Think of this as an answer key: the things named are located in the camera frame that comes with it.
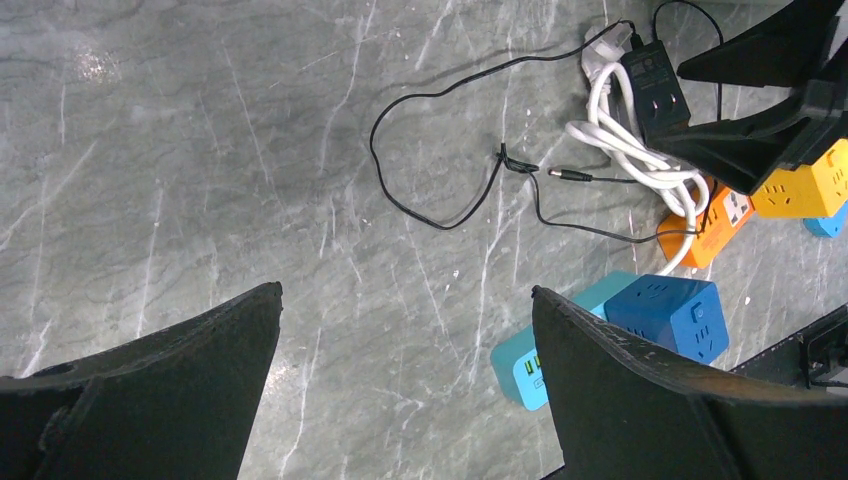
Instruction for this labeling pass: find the yellow cube socket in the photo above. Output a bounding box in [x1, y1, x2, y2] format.
[751, 139, 847, 218]

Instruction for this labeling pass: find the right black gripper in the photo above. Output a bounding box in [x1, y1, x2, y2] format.
[647, 0, 847, 194]

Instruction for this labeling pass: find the black power adapter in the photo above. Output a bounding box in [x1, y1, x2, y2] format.
[621, 40, 691, 145]

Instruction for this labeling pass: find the white cable of teal strip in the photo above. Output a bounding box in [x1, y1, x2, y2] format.
[564, 23, 713, 278]

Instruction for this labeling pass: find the light blue flat adapter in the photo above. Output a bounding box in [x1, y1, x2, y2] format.
[802, 202, 848, 238]

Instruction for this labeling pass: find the teal power strip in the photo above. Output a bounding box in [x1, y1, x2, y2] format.
[490, 271, 639, 411]

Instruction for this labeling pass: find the orange power strip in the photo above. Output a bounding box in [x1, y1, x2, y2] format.
[657, 183, 755, 269]

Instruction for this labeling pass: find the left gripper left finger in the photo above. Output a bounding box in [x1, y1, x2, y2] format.
[1, 282, 283, 479]

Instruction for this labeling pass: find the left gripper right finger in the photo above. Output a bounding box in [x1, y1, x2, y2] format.
[531, 284, 848, 480]

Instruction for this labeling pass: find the blue cube socket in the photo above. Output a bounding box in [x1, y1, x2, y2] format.
[604, 274, 729, 364]

